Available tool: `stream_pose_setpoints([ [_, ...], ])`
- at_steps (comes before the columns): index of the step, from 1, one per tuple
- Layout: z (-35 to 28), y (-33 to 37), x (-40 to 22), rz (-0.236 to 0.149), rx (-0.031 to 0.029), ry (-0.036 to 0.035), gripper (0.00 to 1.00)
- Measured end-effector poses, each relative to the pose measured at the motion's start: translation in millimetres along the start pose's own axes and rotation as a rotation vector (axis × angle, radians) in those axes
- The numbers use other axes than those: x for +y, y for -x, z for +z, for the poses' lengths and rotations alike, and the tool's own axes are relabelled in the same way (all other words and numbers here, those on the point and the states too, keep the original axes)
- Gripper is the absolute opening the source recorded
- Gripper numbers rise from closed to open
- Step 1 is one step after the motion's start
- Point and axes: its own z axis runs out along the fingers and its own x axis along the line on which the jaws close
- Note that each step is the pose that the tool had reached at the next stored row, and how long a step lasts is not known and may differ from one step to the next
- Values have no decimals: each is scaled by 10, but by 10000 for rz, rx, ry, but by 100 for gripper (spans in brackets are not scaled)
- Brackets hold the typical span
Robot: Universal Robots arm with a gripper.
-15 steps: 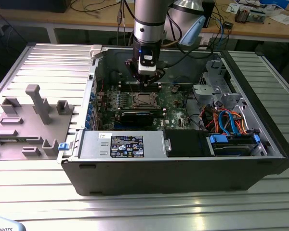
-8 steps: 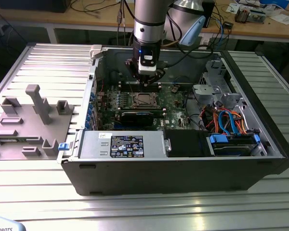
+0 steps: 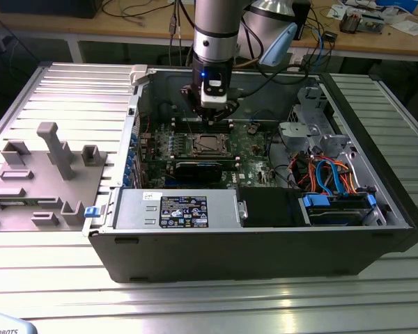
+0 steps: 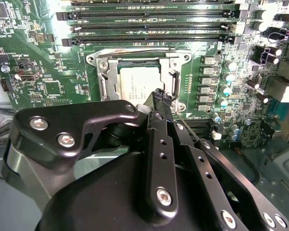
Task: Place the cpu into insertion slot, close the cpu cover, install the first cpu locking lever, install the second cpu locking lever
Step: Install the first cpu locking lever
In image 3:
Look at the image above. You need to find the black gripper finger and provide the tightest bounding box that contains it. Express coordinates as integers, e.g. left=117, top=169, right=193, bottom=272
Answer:
left=180, top=85, right=210, bottom=122
left=209, top=90, right=238, bottom=122

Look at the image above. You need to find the metal locking lever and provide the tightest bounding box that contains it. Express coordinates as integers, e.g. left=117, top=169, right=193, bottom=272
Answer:
left=183, top=109, right=196, bottom=137

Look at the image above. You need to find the silver CPU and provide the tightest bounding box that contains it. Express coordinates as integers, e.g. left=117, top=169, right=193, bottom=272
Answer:
left=200, top=136, right=220, bottom=150

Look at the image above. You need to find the green motherboard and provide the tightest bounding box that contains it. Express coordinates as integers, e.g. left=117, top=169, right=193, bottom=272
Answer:
left=139, top=120, right=293, bottom=191

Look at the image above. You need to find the grey metal drive cage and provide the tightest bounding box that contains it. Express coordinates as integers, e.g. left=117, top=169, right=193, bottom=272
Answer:
left=277, top=86, right=358, bottom=164

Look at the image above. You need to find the black graphics card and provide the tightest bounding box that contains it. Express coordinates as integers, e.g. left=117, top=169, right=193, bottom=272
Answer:
left=173, top=159, right=224, bottom=184

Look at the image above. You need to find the black plastic shroud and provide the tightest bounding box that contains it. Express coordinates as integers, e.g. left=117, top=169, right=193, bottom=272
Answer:
left=236, top=187, right=302, bottom=229

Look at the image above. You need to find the grey power supply unit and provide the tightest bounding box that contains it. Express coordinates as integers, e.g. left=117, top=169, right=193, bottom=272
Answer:
left=111, top=187, right=241, bottom=230

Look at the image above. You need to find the wooden desk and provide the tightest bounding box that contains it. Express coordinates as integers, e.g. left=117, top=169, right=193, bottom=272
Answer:
left=0, top=0, right=418, bottom=63

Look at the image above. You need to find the metal heat sink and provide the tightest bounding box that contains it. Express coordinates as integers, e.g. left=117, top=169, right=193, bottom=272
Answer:
left=339, top=9, right=362, bottom=35

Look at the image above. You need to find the hard disk in blue carrier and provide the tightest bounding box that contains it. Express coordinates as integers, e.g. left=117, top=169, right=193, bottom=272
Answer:
left=297, top=193, right=377, bottom=227

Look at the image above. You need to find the black PC case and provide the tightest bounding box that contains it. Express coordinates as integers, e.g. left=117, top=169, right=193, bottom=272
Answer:
left=82, top=63, right=418, bottom=285

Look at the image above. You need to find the grey electronics box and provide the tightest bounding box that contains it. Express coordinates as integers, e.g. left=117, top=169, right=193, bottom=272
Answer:
left=360, top=12, right=386, bottom=35

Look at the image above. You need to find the black monitor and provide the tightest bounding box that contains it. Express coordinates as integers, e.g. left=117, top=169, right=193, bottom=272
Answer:
left=0, top=0, right=98, bottom=19

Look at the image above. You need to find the grey parts rack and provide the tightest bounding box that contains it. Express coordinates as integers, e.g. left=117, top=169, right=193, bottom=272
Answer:
left=0, top=121, right=109, bottom=232

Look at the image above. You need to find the white paper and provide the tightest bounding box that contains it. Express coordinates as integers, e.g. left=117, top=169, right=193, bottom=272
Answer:
left=392, top=19, right=418, bottom=35

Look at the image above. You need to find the blue box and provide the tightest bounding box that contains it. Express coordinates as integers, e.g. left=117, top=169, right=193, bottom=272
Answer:
left=376, top=0, right=418, bottom=13

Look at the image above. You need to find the pale blue teach pendant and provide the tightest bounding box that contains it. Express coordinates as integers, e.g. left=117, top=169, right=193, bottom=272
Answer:
left=0, top=310, right=39, bottom=334

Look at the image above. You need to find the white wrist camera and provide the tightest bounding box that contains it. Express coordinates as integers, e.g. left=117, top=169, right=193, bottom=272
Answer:
left=199, top=78, right=230, bottom=108

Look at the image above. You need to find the black cable with white label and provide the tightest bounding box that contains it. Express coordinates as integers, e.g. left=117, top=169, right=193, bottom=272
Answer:
left=159, top=100, right=178, bottom=118

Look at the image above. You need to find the pale grey case handle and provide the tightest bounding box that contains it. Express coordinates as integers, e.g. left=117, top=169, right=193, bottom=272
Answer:
left=129, top=64, right=150, bottom=86

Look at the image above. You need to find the thick black cable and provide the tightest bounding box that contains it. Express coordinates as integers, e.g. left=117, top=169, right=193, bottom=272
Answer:
left=266, top=128, right=297, bottom=189

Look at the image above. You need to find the blue wire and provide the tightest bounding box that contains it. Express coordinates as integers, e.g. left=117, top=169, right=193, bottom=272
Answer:
left=315, top=158, right=349, bottom=201

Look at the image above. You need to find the orange wire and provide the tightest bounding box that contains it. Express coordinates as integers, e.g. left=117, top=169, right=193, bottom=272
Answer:
left=292, top=156, right=362, bottom=196

